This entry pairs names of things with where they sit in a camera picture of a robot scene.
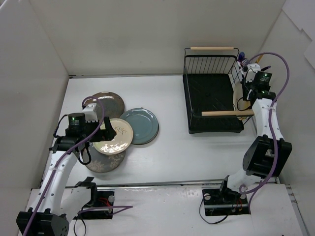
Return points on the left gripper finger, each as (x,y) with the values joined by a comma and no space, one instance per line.
(108,134)
(107,123)

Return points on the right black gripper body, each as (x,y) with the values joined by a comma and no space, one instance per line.
(245,74)

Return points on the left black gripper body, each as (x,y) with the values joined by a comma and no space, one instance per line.
(103,131)

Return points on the pale green plate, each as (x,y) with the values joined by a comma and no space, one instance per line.
(122,140)

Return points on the cream and yellow plate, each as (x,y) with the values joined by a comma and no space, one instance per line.
(238,102)

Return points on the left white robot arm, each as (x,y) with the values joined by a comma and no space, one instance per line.
(49,215)

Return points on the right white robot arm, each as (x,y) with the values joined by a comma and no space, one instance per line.
(269,152)

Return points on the brown speckled plate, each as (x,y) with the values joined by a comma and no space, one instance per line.
(112,102)

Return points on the purple utensil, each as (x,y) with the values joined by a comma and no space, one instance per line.
(265,68)

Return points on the grey reindeer plate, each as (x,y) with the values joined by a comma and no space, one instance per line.
(102,163)

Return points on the blue patterned utensil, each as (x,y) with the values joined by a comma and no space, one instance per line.
(242,59)

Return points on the blue-grey ceramic plate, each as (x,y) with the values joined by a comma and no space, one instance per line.
(144,124)

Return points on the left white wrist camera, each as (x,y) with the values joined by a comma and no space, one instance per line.
(90,113)

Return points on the black wire dish rack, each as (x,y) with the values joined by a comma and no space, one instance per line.
(210,77)

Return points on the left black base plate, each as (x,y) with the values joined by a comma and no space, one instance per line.
(104,198)

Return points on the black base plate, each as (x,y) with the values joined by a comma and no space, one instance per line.
(104,198)
(216,203)

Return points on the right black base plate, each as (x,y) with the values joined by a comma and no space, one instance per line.
(216,203)

